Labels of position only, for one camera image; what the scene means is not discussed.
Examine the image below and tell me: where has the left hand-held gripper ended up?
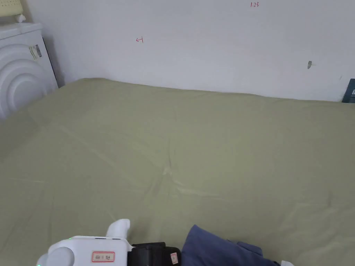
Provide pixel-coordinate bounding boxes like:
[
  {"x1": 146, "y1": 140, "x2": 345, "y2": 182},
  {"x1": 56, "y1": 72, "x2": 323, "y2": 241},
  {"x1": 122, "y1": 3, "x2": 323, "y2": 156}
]
[{"x1": 36, "y1": 219, "x2": 167, "y2": 266}]

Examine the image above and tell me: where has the dark blue garment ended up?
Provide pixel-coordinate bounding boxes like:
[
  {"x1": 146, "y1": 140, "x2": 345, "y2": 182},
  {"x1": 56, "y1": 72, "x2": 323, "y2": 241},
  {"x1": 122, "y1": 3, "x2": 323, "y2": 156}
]
[{"x1": 181, "y1": 224, "x2": 281, "y2": 266}]

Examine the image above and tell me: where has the bed with pale green sheet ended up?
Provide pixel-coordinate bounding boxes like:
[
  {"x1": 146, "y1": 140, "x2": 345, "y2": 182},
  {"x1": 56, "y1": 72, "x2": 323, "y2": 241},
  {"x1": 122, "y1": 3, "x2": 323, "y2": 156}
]
[{"x1": 0, "y1": 78, "x2": 355, "y2": 266}]

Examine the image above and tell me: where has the dark blue box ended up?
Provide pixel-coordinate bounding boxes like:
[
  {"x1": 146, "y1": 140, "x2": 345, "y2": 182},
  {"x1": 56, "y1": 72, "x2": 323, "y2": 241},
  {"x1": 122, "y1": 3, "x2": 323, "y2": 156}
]
[{"x1": 341, "y1": 79, "x2": 355, "y2": 104}]

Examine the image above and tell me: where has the white washing machine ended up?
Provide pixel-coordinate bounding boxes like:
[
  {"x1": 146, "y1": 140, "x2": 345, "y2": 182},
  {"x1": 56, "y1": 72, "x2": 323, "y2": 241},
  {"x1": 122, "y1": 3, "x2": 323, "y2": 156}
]
[{"x1": 0, "y1": 0, "x2": 59, "y2": 120}]

